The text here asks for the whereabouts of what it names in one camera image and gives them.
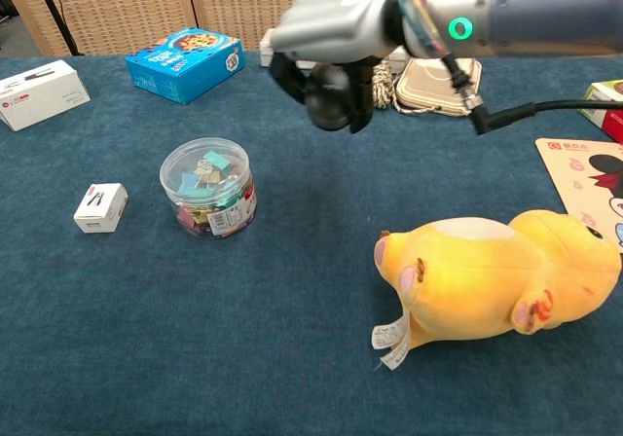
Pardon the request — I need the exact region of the woven folding screen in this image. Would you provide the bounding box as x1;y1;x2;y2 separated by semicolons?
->
0;0;623;57

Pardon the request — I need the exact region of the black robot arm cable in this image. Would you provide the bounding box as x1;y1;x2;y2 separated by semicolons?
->
439;50;623;136

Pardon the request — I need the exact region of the cartoon printed card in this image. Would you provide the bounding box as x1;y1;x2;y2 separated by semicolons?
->
534;136;623;254

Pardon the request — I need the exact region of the black tripod stand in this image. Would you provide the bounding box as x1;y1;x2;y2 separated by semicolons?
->
27;0;80;57

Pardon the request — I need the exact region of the yellow plush toy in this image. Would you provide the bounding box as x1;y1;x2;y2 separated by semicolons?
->
371;208;623;372

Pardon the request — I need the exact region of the white stapler packaging box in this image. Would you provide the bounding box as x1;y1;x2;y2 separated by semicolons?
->
0;58;92;132

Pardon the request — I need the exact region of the blue cookie box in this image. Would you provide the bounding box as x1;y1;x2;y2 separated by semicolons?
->
125;27;246;107

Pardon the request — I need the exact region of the beige clamshell container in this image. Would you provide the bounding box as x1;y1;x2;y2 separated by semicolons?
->
394;54;484;118

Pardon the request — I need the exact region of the coiled beige patterned rope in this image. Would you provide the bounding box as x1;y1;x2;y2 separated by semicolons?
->
371;59;442;116

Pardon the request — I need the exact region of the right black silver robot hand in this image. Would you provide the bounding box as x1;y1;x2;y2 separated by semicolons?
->
269;0;406;135

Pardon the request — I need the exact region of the red green snack box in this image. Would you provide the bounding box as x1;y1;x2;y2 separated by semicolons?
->
577;79;623;145

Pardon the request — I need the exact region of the blue tablecloth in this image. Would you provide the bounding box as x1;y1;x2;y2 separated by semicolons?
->
0;49;623;436

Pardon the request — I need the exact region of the clear jar of clips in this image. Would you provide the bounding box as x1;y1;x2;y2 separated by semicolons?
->
159;136;258;240

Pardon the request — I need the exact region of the small white staple box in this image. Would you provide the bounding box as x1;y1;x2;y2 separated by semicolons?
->
73;182;129;235

